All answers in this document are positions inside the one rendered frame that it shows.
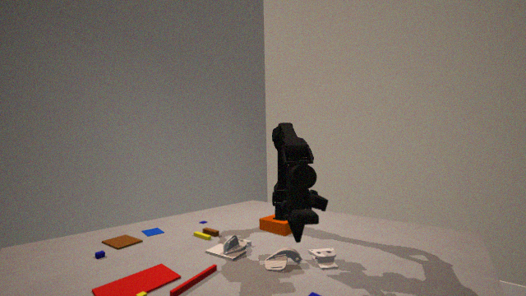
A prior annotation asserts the yellow flat bar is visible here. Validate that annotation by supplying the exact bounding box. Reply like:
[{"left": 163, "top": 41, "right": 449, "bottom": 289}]
[{"left": 194, "top": 231, "right": 211, "bottom": 240}]

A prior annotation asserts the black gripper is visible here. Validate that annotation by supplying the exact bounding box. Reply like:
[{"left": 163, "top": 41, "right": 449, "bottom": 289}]
[{"left": 281, "top": 185, "right": 319, "bottom": 243}]

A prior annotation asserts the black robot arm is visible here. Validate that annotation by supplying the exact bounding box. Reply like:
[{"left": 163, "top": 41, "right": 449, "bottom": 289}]
[{"left": 272, "top": 123, "right": 328, "bottom": 221}]

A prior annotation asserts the blue square tile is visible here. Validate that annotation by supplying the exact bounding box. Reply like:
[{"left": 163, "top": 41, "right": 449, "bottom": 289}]
[{"left": 142, "top": 228, "right": 164, "bottom": 237}]

